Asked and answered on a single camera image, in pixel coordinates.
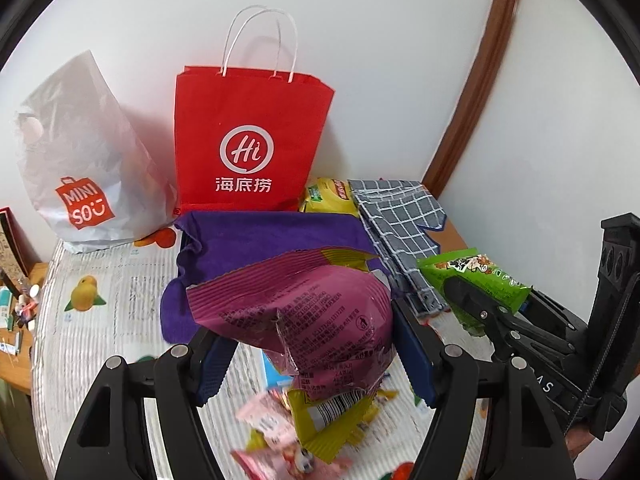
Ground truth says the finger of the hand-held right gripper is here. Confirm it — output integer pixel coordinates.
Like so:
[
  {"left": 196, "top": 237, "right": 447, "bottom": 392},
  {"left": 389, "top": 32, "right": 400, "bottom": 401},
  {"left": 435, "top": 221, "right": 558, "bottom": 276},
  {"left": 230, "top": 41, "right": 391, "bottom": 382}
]
[
  {"left": 442, "top": 276, "right": 581, "bottom": 361},
  {"left": 515, "top": 289, "right": 591, "bottom": 341}
]

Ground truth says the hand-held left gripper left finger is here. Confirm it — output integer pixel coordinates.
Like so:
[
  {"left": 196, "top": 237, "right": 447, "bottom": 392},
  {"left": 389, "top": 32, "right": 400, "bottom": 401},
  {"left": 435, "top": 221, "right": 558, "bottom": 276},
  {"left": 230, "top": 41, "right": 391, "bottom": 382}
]
[{"left": 54, "top": 329, "right": 236, "bottom": 480}]

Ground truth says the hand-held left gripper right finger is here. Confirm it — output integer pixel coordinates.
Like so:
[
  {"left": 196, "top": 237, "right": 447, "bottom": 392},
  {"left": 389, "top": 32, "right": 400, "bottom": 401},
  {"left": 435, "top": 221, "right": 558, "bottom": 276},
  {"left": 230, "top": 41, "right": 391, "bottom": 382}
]
[{"left": 392, "top": 300, "right": 571, "bottom": 480}]

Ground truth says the green snack packet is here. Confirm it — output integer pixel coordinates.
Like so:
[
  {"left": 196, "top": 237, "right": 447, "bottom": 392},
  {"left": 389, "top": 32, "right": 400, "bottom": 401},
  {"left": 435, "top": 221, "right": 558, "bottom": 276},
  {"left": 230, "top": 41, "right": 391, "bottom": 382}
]
[{"left": 417, "top": 248, "right": 533, "bottom": 336}]

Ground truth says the purple snack packet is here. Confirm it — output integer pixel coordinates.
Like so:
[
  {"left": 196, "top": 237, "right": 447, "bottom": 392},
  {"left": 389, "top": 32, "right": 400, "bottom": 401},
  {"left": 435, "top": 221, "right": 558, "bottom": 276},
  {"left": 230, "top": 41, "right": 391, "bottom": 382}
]
[{"left": 186, "top": 246, "right": 401, "bottom": 401}]

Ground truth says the yellow snack packet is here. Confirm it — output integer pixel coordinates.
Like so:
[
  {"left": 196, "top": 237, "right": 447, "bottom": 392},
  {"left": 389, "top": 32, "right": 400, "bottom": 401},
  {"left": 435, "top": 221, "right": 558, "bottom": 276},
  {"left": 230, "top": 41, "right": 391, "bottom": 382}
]
[{"left": 285, "top": 387, "right": 396, "bottom": 466}]

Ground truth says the blue tissue pack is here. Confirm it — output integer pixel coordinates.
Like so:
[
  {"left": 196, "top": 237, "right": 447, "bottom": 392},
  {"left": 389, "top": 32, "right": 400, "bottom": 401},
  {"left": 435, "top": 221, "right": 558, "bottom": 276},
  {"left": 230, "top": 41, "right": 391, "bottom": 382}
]
[{"left": 260, "top": 350, "right": 301, "bottom": 391}]

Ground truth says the pink snack packet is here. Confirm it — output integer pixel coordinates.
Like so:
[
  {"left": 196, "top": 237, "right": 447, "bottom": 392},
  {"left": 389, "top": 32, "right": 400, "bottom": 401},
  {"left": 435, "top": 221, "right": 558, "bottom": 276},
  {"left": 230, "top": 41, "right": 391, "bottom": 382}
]
[
  {"left": 230, "top": 447, "right": 351, "bottom": 480},
  {"left": 235, "top": 392, "right": 301, "bottom": 446}
]

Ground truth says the fruit print tablecloth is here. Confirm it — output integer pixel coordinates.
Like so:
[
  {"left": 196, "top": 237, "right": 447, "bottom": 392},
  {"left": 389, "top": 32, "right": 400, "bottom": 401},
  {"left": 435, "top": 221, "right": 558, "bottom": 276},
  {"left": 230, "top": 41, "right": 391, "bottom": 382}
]
[{"left": 30, "top": 227, "right": 501, "bottom": 480}]

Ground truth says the grey checked cloth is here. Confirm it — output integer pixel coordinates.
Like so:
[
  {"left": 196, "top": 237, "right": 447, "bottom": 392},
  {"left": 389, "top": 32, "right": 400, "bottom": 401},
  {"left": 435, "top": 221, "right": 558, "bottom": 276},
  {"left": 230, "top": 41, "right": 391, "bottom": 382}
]
[{"left": 347, "top": 177, "right": 448, "bottom": 318}]

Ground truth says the purple towel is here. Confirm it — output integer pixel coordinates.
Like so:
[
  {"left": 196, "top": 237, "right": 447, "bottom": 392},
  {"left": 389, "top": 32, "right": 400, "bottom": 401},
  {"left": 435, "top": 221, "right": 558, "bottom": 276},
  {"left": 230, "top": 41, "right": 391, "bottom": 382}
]
[{"left": 160, "top": 210, "right": 391, "bottom": 346}]

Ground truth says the yellow chips bag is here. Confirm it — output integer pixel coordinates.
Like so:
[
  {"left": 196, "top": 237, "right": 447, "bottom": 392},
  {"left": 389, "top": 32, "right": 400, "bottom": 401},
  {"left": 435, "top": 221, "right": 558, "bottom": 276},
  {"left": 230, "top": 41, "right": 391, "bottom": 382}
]
[{"left": 298, "top": 176, "right": 361, "bottom": 217}]

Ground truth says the wooden nightstand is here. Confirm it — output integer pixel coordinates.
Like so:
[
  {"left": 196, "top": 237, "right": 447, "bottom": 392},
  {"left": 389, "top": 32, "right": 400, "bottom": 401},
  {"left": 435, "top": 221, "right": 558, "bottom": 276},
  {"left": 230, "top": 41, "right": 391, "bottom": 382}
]
[{"left": 0, "top": 260, "right": 48, "bottom": 396}]

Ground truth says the red book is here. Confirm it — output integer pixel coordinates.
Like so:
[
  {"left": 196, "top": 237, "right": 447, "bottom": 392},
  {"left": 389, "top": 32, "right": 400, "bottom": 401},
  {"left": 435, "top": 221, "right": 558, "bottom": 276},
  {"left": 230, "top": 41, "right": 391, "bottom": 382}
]
[{"left": 0, "top": 206, "right": 43, "bottom": 281}]

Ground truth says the patterned book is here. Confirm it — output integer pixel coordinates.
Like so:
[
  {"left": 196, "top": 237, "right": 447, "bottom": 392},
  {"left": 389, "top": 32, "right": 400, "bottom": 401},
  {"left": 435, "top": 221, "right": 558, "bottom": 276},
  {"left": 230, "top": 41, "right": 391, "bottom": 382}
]
[{"left": 0, "top": 215, "right": 23, "bottom": 281}]

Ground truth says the white plastic bag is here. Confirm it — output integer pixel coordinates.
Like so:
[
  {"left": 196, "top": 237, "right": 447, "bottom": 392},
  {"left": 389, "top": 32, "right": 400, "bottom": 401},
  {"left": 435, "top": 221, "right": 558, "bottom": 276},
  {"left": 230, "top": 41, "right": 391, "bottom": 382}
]
[{"left": 14, "top": 50, "right": 178, "bottom": 255}]

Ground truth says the red paper bag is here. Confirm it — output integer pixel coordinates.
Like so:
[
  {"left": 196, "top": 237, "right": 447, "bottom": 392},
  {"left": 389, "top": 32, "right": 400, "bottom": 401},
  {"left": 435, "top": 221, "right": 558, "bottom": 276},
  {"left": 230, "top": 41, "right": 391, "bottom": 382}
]
[{"left": 172, "top": 5, "right": 336, "bottom": 213}]

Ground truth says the brown wooden door frame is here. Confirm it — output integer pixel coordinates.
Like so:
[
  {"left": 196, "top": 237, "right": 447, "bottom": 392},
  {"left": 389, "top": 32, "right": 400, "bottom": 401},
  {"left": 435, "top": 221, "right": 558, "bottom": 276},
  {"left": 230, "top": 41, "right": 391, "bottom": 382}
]
[{"left": 422, "top": 0, "right": 526, "bottom": 201}]

